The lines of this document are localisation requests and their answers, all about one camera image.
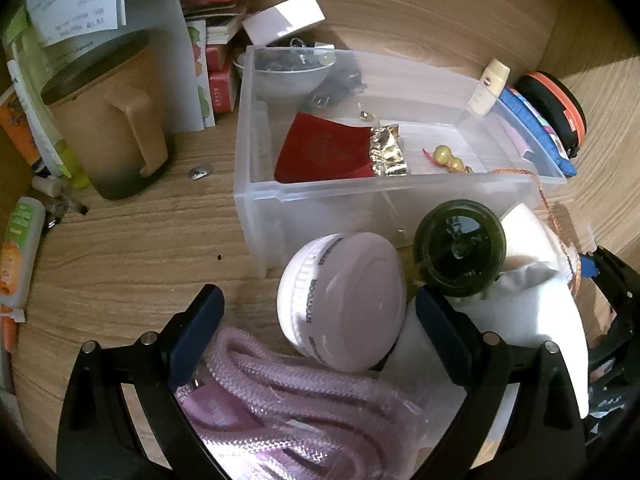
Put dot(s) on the grey folder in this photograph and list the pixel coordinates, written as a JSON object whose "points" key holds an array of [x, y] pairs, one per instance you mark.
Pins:
{"points": [[172, 50]]}

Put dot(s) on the white bowl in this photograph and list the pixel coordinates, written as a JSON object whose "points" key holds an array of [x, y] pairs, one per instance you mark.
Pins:
{"points": [[285, 85]]}

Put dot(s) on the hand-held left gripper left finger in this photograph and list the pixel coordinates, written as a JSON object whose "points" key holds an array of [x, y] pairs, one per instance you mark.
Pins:
{"points": [[200, 327]]}

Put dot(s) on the blue patterned pouch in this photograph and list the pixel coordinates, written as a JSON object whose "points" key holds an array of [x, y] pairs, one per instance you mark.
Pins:
{"points": [[537, 130]]}

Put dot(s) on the white cardboard box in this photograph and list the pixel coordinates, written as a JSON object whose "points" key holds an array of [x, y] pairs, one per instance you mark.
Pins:
{"points": [[285, 17]]}

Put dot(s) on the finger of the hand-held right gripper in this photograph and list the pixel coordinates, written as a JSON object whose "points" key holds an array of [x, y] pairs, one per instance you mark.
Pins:
{"points": [[612, 275]]}

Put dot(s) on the white cloth pouch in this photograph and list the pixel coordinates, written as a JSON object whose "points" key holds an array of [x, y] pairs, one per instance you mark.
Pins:
{"points": [[535, 320]]}

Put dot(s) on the pile of small trinkets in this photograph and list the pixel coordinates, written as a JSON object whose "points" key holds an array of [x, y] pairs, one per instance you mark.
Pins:
{"points": [[290, 60]]}

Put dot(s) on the gold foil wrapper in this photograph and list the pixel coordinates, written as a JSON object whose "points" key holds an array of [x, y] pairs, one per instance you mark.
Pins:
{"points": [[387, 152]]}

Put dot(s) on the gold bead charm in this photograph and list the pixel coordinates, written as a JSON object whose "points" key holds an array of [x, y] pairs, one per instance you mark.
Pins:
{"points": [[442, 155]]}

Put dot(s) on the green white tube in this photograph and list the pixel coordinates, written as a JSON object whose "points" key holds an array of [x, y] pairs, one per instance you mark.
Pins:
{"points": [[55, 130]]}

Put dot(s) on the small silver foil piece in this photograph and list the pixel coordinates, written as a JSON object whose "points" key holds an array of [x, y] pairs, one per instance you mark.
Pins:
{"points": [[200, 172]]}

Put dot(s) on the stack of booklets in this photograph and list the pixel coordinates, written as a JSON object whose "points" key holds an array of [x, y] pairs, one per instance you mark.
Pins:
{"points": [[215, 5]]}

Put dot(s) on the cream sunscreen bottle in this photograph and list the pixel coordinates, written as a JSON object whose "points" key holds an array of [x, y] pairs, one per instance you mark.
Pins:
{"points": [[487, 87]]}

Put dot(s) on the brown mug with dark lid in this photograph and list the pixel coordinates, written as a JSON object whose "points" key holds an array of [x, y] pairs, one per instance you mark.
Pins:
{"points": [[100, 130]]}

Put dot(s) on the clear plastic container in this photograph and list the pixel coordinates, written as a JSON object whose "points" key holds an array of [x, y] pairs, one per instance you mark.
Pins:
{"points": [[360, 200]]}

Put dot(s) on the white printed paper sheet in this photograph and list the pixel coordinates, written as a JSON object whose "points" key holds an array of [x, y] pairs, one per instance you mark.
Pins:
{"points": [[75, 0]]}

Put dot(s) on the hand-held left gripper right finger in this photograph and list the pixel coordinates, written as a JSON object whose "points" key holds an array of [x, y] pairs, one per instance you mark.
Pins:
{"points": [[442, 337]]}

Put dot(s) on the small dark metal trinket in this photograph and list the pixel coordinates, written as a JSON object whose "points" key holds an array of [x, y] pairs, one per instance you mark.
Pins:
{"points": [[62, 210]]}

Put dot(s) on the black orange round case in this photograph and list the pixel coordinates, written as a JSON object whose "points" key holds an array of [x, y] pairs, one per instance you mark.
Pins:
{"points": [[557, 105]]}

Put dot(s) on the small white cap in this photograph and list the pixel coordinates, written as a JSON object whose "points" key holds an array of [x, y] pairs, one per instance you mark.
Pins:
{"points": [[47, 185]]}

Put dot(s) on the green orange tube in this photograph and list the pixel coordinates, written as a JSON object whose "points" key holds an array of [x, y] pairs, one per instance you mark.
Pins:
{"points": [[17, 255]]}

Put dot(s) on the dark green spray bottle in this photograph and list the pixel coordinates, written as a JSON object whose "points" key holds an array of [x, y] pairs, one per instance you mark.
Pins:
{"points": [[457, 250]]}

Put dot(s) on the round white jar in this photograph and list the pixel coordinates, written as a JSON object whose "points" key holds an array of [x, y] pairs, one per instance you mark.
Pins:
{"points": [[345, 305]]}

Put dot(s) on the red cloth pouch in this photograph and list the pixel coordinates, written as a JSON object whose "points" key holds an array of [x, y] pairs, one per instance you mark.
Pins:
{"points": [[320, 147]]}

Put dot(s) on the orange packet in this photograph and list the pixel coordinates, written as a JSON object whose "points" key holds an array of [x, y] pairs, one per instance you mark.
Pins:
{"points": [[17, 130]]}

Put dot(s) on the red packets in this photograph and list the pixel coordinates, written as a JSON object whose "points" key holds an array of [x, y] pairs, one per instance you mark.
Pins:
{"points": [[222, 80]]}

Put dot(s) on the pink flat packet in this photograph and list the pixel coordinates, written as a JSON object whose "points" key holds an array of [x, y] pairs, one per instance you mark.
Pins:
{"points": [[517, 135]]}

